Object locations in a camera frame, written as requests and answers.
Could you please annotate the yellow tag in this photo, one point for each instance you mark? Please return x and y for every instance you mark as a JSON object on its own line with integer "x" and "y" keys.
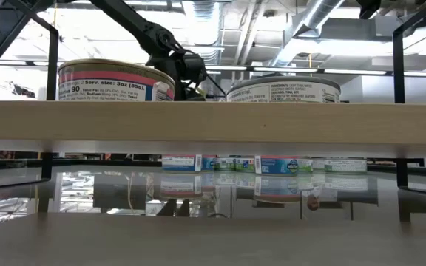
{"x": 200, "y": 90}

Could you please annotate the gold salmon can torn label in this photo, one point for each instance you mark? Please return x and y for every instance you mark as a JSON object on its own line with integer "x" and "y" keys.
{"x": 105, "y": 86}

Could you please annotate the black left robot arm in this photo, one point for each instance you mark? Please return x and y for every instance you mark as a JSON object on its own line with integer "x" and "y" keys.
{"x": 142, "y": 27}

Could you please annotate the silver spiral ventilation duct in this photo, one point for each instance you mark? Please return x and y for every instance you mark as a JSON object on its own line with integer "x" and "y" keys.
{"x": 309, "y": 26}

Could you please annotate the wooden shelf with black frame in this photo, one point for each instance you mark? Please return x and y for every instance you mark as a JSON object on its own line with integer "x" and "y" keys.
{"x": 213, "y": 122}

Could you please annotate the flexible silver duct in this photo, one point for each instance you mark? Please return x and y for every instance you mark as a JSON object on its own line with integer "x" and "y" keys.
{"x": 205, "y": 22}

